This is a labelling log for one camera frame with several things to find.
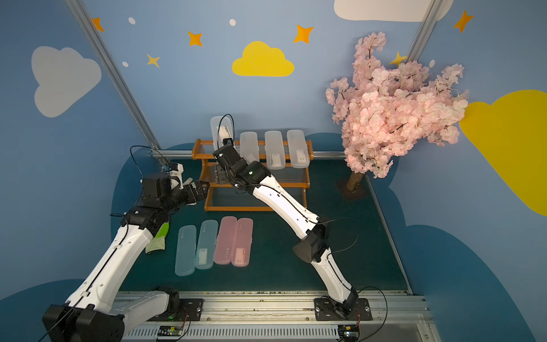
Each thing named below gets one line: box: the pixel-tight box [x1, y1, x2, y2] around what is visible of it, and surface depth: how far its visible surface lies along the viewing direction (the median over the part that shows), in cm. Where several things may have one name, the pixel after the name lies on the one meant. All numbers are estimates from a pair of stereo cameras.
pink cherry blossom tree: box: [325, 32, 468, 191], surface depth 67 cm
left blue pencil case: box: [175, 225, 197, 277], surface depth 90 cm
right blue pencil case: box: [194, 219, 219, 270], surface depth 91 cm
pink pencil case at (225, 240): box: [213, 215, 238, 265], surface depth 92 cm
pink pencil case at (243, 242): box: [231, 218, 254, 268], surface depth 92 cm
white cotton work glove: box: [178, 180, 207, 206], surface depth 69 cm
